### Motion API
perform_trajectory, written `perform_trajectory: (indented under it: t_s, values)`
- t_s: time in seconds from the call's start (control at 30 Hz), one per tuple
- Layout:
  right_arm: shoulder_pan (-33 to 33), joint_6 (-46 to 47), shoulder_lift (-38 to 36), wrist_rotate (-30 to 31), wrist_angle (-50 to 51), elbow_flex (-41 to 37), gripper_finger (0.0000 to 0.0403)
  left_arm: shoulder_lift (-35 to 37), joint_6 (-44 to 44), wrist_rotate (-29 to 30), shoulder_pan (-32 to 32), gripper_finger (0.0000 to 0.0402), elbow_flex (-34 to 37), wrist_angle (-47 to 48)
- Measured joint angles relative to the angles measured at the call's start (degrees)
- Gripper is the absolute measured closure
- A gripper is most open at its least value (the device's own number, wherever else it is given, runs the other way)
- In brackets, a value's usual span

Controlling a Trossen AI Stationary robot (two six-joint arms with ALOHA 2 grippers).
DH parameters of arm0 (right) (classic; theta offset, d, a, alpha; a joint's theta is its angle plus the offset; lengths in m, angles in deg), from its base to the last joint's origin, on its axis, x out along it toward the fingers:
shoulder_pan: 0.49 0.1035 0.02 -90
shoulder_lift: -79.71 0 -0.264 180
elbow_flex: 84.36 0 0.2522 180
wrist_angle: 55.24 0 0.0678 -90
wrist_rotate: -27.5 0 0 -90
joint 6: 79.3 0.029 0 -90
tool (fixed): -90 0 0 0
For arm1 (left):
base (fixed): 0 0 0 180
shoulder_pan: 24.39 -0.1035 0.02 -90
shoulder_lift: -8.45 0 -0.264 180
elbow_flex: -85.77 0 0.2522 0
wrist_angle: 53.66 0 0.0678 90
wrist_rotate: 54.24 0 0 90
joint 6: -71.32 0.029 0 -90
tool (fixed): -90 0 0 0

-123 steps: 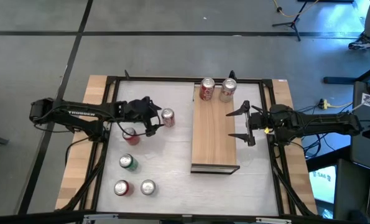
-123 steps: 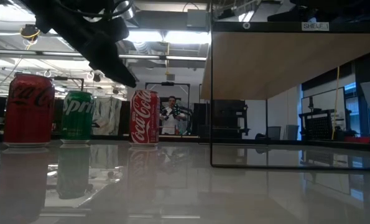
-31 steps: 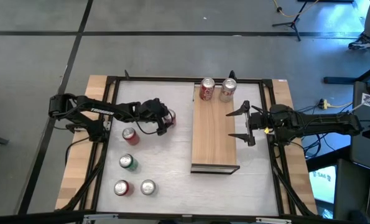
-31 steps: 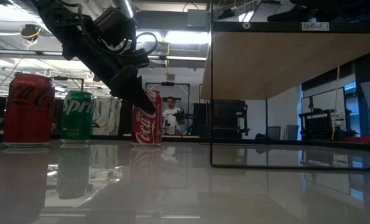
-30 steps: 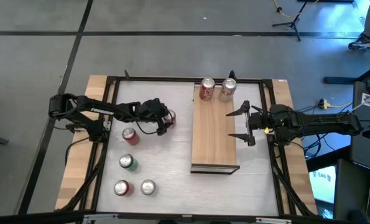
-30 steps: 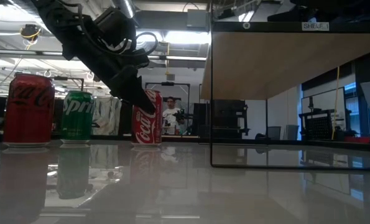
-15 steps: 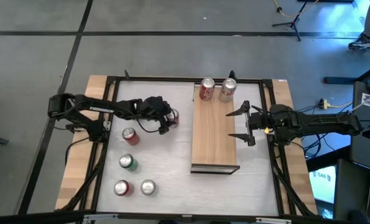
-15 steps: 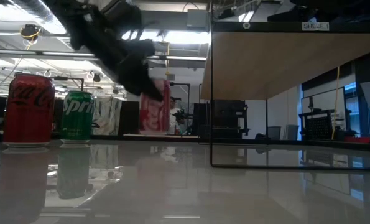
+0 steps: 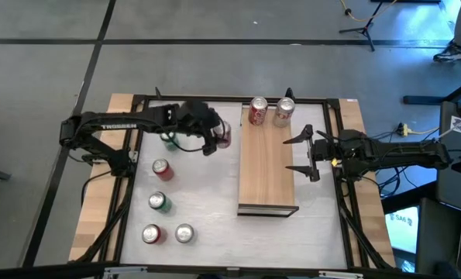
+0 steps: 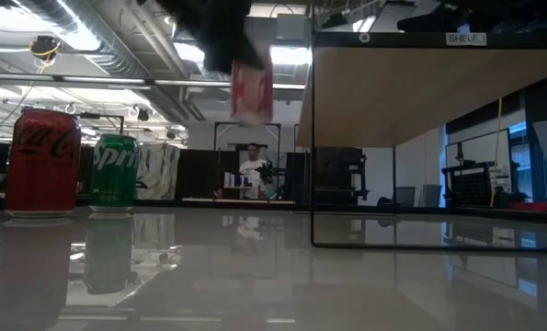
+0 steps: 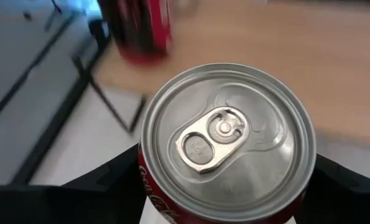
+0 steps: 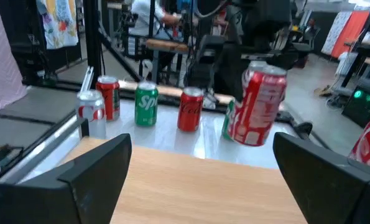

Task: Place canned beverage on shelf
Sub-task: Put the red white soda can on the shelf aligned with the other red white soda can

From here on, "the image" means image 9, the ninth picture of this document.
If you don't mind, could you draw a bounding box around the black front crossbar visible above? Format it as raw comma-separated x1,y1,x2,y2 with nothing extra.
0,260,461,279

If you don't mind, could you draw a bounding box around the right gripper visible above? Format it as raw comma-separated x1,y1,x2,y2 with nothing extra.
282,123,342,183

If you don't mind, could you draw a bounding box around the red Coca-Cola Zero can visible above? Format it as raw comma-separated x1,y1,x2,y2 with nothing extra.
151,157,175,182

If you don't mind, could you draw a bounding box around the person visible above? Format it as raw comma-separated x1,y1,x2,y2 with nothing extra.
432,0,461,64

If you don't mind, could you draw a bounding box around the green Sprite can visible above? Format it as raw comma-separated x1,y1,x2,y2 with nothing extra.
147,191,174,215
159,131,181,153

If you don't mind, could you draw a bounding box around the black tripod stand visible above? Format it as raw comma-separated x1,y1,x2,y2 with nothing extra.
338,0,386,52

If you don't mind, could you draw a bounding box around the lit computer screen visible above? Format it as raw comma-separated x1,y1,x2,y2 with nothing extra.
384,205,421,255

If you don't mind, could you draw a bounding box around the black cable bundle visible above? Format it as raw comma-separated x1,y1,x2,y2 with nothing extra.
369,164,419,198

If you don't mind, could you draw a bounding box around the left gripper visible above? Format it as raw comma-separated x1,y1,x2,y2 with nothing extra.
177,99,222,157

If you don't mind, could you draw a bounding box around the silver Diet Coke can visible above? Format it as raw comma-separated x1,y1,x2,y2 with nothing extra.
272,96,296,129
174,222,196,244

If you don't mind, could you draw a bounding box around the grey desk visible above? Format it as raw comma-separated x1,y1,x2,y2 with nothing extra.
437,99,461,212

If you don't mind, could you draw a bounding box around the wooden shelf black frame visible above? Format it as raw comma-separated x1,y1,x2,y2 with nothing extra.
236,101,300,218

